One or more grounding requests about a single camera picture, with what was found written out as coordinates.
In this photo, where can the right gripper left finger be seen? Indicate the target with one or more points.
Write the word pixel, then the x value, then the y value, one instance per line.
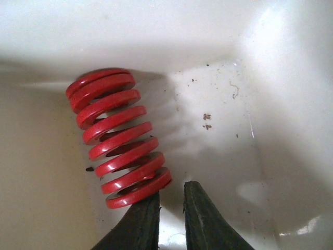
pixel 138 228

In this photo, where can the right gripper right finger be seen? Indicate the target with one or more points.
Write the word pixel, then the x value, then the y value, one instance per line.
pixel 205 226

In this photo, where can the red springs in tray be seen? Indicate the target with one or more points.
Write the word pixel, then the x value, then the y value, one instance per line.
pixel 104 102

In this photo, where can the white rectangular parts tray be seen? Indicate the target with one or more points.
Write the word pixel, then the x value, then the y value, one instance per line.
pixel 239 94

